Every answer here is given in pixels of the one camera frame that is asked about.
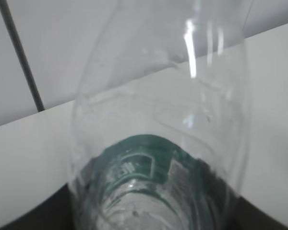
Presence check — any clear water bottle green label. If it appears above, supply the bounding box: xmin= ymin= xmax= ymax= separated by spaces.
xmin=68 ymin=0 xmax=250 ymax=230

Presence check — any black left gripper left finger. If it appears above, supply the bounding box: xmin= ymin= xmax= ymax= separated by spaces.
xmin=0 ymin=185 xmax=73 ymax=230

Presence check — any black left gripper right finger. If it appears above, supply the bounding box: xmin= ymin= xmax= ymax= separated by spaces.
xmin=237 ymin=195 xmax=288 ymax=230

